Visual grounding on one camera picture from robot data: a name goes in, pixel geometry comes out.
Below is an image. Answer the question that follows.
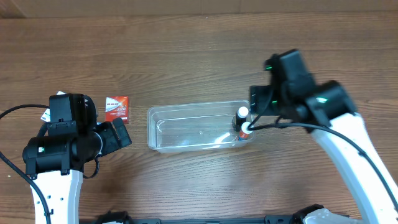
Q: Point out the dark bottle white cap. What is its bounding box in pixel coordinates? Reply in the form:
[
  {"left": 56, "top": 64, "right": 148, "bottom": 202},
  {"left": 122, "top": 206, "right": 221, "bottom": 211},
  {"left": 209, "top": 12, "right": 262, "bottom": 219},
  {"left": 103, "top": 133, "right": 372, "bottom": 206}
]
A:
[{"left": 232, "top": 106, "right": 249, "bottom": 132}]

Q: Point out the red medicine box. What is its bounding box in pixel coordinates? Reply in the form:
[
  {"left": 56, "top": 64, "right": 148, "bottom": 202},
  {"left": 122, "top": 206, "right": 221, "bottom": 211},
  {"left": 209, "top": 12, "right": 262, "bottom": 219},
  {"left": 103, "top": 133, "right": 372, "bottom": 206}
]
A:
[{"left": 104, "top": 96, "right": 129, "bottom": 124}]

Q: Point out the orange bottle white cap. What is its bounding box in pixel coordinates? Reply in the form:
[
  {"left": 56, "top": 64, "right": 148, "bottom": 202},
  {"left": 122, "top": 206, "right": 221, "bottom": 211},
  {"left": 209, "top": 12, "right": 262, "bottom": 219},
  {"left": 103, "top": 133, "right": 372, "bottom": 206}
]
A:
[{"left": 238, "top": 121, "right": 252, "bottom": 141}]

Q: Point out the white medicine box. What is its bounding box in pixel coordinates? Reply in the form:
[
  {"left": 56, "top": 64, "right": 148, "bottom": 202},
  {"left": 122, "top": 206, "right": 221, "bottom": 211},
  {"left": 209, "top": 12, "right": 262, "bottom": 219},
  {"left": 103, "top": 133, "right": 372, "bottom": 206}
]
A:
[{"left": 40, "top": 91, "right": 65, "bottom": 123}]

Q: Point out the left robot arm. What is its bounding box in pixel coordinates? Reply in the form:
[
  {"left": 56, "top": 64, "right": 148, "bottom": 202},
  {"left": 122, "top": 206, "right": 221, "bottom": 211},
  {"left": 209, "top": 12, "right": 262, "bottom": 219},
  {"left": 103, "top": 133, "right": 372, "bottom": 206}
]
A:
[{"left": 22, "top": 94, "right": 132, "bottom": 223}]

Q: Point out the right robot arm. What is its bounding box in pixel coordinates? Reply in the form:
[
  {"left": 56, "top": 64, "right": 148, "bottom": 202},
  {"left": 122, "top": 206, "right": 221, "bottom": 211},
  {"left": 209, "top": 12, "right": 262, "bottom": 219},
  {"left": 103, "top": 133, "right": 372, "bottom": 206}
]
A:
[{"left": 246, "top": 49, "right": 397, "bottom": 223}]

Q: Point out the clear plastic container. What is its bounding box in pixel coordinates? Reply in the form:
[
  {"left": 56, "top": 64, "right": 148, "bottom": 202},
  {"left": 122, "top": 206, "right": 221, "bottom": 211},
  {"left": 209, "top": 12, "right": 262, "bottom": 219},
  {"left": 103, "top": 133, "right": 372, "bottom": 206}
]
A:
[{"left": 147, "top": 100, "right": 255, "bottom": 153}]

